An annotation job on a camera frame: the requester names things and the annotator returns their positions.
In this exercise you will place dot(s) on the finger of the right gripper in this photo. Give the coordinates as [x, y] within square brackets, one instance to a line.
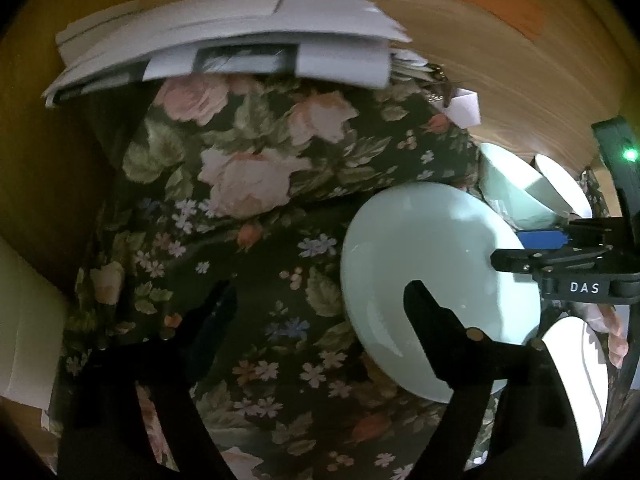
[530, 259]
[543, 239]

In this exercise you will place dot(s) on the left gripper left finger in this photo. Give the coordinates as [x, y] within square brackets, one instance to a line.
[104, 434]

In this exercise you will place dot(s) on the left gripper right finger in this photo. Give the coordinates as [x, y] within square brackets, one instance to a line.
[534, 434]

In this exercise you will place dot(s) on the mint green bowl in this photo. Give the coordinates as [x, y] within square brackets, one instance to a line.
[518, 192]

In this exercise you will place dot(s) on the white bowl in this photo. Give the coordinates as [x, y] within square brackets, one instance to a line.
[566, 186]

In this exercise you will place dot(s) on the large white plate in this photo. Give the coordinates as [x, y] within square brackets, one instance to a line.
[578, 356]

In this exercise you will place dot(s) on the mint green plate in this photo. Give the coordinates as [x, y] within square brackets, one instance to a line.
[443, 237]

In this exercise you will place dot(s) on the person right hand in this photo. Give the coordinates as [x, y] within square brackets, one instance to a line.
[603, 319]

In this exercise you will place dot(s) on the small white box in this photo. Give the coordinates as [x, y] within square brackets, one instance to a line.
[464, 109]

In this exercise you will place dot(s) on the floral green tablecloth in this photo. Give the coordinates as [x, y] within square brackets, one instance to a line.
[253, 181]

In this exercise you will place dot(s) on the stack of white papers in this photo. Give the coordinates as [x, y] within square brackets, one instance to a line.
[223, 22]

